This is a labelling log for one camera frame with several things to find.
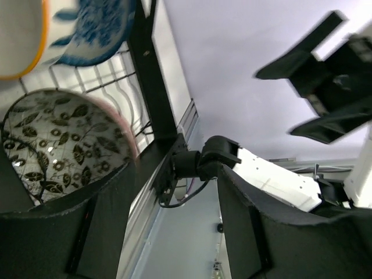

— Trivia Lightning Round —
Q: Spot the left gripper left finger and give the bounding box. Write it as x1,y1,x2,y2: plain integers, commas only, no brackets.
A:
1,163,135,278

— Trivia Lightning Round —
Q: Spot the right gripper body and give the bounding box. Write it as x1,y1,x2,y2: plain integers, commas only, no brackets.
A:
288,34,371,115

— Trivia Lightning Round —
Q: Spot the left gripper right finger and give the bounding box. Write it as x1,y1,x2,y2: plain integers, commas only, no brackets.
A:
217,165,371,278

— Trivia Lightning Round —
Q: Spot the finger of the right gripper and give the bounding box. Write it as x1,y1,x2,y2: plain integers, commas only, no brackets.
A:
255,10,346,80
289,108,371,144

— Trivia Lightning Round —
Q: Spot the leaf patterned bowl stack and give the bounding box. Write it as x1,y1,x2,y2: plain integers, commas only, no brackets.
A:
1,90,138,205

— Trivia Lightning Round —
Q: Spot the blue floral small bowl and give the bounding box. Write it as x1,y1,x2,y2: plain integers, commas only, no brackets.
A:
45,1,136,67

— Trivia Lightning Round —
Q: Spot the white bowl with striped outside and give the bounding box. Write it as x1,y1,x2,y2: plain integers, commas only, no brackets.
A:
1,0,49,80

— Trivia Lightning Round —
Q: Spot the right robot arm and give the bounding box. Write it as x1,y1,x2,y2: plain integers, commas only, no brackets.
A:
171,10,371,212

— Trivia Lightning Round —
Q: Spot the aluminium frame rail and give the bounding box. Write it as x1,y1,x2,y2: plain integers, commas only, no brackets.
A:
116,100,198,278

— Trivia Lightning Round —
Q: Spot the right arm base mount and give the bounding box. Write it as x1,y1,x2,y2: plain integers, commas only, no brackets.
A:
151,133,187,205

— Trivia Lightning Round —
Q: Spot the black wire dish rack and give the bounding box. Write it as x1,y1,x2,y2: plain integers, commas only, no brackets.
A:
16,1,190,177

